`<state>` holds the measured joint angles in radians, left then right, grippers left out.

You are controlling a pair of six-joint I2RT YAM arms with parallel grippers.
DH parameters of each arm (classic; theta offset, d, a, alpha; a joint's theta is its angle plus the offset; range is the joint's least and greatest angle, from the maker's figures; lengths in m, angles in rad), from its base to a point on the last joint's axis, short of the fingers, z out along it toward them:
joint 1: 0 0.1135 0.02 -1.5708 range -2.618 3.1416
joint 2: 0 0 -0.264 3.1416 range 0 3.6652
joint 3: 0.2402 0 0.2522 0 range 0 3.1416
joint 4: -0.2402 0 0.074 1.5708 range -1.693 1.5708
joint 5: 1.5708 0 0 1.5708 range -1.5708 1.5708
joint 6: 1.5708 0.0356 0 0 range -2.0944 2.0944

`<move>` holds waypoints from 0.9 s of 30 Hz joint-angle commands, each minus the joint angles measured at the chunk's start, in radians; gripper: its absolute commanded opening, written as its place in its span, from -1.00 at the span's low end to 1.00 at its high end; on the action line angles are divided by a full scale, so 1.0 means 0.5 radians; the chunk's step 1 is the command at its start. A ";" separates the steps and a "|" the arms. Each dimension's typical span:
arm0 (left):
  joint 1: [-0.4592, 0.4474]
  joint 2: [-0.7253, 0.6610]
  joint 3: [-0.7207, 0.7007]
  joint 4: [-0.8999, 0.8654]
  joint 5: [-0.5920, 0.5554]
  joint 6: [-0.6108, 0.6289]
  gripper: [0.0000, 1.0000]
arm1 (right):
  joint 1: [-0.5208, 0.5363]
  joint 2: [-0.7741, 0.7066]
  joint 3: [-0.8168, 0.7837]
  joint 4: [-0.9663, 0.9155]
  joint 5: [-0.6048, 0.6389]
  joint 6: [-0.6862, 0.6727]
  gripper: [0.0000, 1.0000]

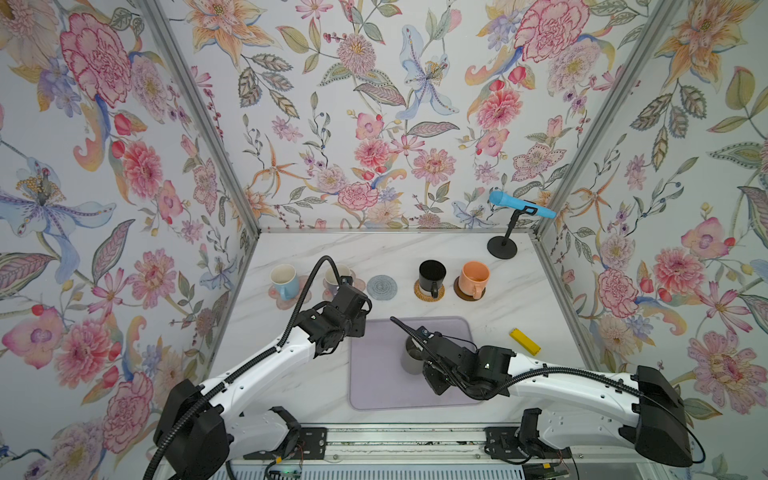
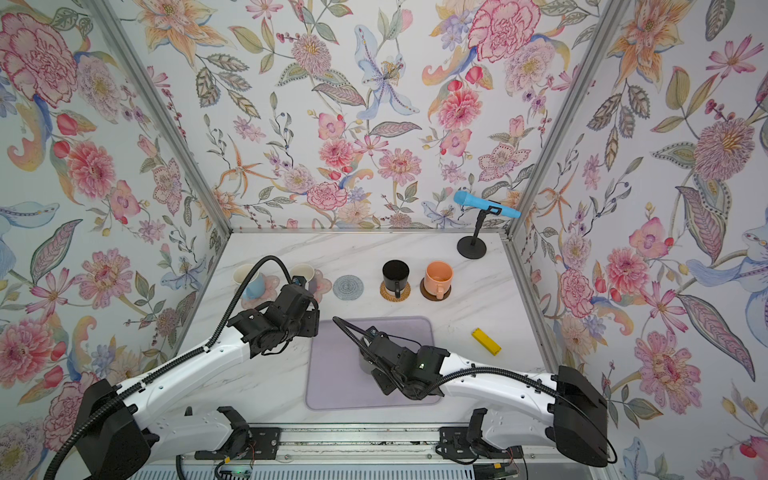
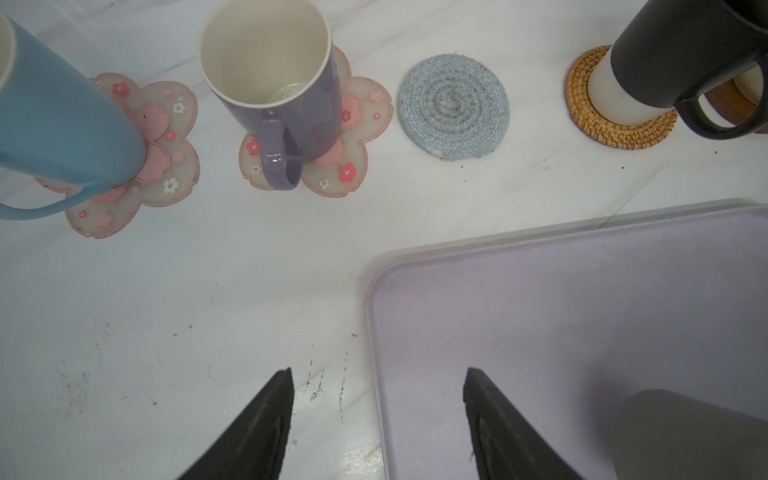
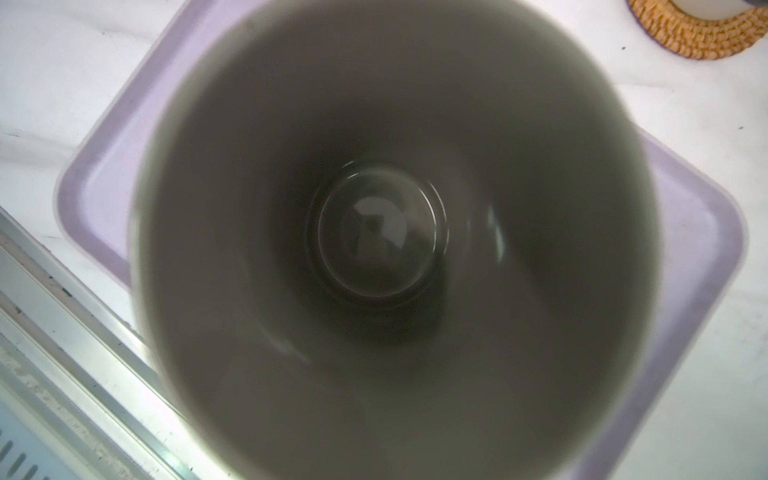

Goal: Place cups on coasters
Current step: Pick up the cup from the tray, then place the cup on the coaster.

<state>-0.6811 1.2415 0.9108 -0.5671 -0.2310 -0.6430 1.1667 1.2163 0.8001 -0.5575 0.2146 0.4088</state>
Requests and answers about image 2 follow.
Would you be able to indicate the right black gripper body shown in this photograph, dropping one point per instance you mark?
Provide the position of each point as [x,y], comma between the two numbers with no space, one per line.
[387,385]

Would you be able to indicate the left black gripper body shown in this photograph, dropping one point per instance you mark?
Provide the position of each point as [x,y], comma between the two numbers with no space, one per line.
[310,324]

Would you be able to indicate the dark grey mug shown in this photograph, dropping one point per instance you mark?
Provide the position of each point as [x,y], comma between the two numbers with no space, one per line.
[366,364]

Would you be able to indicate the grey mug cream interior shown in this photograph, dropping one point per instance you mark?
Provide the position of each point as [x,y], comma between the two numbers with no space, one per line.
[302,274]

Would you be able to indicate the pink flower coaster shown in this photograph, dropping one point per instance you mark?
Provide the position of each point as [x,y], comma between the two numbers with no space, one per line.
[319,285]
[262,288]

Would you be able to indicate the brown wooden round coaster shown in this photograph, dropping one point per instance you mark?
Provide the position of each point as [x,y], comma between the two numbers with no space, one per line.
[427,295]

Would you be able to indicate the grey round patterned coaster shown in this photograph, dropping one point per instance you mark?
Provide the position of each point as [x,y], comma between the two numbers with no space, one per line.
[348,288]

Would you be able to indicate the black mug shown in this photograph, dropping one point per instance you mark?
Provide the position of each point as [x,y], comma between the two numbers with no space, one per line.
[395,275]

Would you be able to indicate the orange mug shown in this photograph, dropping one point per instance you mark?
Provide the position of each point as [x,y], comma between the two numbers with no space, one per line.
[438,277]

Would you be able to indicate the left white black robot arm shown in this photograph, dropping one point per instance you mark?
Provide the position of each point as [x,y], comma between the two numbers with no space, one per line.
[120,429]

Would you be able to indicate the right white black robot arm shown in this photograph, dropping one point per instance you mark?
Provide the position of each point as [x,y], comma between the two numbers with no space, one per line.
[562,409]

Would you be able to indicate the lavender rectangular mat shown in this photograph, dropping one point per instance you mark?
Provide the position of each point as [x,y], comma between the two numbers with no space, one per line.
[335,380]

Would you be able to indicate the yellow pencil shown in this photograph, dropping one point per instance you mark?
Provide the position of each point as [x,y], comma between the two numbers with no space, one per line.
[486,341]

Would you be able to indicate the black microphone stand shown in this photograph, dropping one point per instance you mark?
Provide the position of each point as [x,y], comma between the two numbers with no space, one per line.
[472,247]

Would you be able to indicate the blue microphone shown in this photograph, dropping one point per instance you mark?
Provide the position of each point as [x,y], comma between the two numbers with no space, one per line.
[464,198]

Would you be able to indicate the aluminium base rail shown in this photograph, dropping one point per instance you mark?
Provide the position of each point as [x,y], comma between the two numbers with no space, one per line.
[280,442]

